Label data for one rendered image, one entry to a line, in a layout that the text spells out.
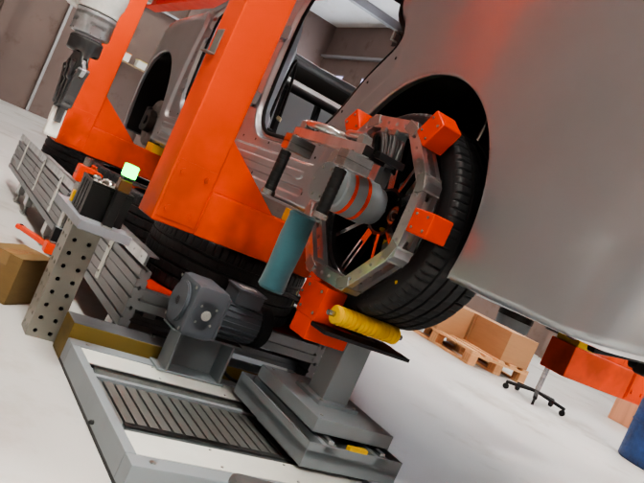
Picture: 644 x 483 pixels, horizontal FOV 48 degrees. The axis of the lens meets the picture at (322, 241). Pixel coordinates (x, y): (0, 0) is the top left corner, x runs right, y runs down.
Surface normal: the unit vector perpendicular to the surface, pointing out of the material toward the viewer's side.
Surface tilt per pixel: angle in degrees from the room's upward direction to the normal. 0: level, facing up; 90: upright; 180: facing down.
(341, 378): 90
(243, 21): 90
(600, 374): 90
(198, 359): 90
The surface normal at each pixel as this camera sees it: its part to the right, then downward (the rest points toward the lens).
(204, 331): 0.48, 0.25
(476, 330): -0.82, -0.35
